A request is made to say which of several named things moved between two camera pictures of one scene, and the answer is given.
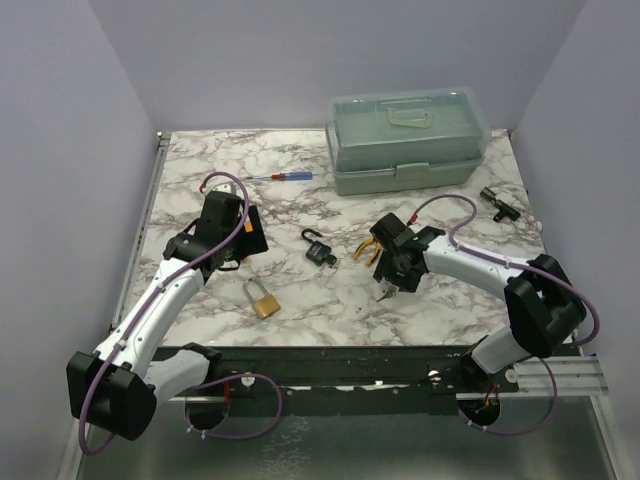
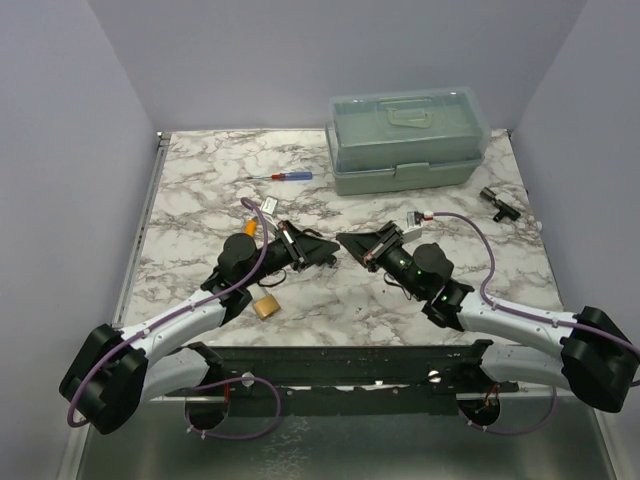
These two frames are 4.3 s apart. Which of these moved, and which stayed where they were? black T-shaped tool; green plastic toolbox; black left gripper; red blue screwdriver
Moved: black left gripper
Stayed: red blue screwdriver; green plastic toolbox; black T-shaped tool
